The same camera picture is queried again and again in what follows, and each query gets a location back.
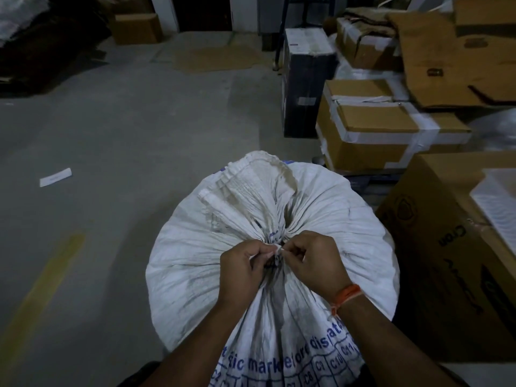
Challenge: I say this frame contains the flat cardboard piece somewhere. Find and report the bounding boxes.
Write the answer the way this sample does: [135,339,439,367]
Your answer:
[173,45,267,73]

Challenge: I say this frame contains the small brown cardboard box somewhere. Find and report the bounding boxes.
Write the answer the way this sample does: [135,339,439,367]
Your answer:
[108,13,164,46]

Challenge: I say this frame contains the white foam sheet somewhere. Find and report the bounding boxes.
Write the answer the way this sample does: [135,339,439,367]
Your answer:
[468,168,516,257]

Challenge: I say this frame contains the dark pile of bags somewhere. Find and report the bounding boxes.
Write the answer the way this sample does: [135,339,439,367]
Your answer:
[0,0,113,97]

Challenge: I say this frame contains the person's right hand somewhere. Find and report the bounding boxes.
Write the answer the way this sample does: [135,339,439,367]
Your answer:
[280,230,355,306]

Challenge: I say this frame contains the taped brown cardboard box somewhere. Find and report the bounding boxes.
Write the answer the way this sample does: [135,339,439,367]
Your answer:
[315,78,472,174]

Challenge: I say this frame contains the person's right forearm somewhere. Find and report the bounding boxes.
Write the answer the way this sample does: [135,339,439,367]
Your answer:
[335,294,458,387]

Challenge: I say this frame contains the flattened brown cardboard sheet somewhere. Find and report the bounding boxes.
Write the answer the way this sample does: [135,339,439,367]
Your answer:
[388,0,516,110]

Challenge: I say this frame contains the white paper slip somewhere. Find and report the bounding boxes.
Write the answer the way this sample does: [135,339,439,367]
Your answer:
[39,168,73,188]

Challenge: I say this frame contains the blue metal trolley frame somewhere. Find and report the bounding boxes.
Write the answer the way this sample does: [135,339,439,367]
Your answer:
[278,0,337,30]

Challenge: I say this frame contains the torn taped cardboard box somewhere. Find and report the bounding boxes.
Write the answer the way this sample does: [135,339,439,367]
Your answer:
[335,7,404,72]

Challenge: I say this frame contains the dark blue tall carton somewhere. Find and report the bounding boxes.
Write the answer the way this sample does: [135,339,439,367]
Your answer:
[281,27,338,139]

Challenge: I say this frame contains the white woven plastic sack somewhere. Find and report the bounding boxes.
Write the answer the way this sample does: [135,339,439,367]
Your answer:
[145,150,400,387]

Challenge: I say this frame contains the person's left forearm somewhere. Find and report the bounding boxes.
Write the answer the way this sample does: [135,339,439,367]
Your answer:
[141,296,252,387]

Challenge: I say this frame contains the clear plastic wrap bundle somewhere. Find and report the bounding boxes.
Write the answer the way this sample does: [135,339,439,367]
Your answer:
[464,109,516,153]

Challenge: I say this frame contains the orange thread wristband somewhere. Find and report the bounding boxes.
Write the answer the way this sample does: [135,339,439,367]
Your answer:
[330,284,363,317]

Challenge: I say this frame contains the person's left hand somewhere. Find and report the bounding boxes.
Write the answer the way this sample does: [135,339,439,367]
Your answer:
[217,240,276,313]

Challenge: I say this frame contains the large printed brown carton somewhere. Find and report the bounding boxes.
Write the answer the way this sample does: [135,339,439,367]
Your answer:
[375,151,516,364]

